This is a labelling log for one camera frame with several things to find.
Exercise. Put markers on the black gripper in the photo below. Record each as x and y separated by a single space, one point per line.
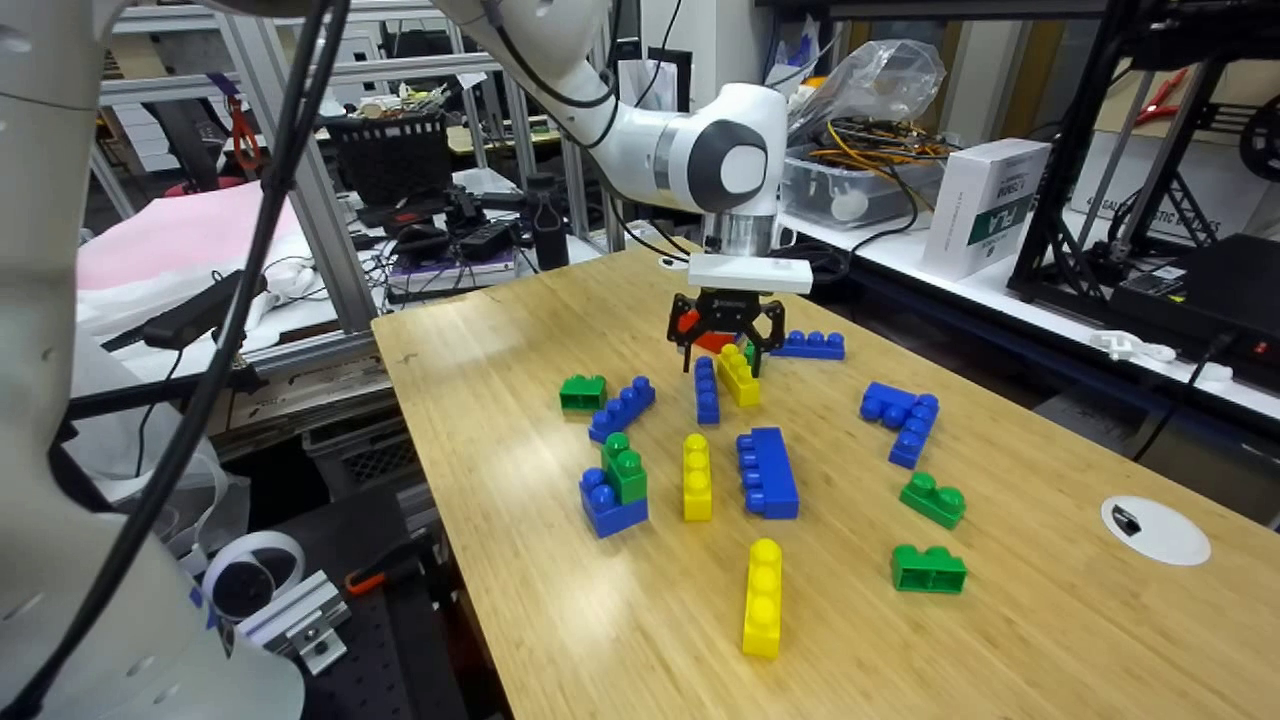
732 306

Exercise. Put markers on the yellow building block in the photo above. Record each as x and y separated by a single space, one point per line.
743 382
760 602
697 477

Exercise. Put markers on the long blue building block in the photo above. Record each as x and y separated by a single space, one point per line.
706 393
621 411

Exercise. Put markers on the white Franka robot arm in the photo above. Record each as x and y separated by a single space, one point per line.
666 144

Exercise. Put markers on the red building block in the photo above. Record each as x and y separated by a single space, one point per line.
713 343

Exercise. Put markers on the small green building block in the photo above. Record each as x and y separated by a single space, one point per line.
755 352

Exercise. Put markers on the wide blue building block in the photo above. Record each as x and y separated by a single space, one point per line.
768 474
606 509

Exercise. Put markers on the clear plastic bin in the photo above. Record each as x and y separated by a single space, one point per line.
841 195

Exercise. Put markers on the black cylinder cup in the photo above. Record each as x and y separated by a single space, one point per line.
549 227

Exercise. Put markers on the white cardboard box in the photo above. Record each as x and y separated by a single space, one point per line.
985 206

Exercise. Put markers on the clear plastic bag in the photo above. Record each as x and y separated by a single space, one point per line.
881 80

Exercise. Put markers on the black mesh basket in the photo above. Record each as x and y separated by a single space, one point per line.
385 160

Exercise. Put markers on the white table grommet disc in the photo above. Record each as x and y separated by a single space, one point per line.
1163 532

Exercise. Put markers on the white round device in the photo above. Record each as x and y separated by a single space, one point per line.
244 579

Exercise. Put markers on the pink foam sheet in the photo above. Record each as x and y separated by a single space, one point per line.
186 232

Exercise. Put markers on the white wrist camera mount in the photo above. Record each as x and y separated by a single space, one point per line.
755 273

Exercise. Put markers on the aluminium frame post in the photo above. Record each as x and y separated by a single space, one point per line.
321 227

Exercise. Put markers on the black frame 3D printer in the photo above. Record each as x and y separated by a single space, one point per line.
1220 302

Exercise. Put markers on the gray metal bracket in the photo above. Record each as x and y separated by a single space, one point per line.
309 621

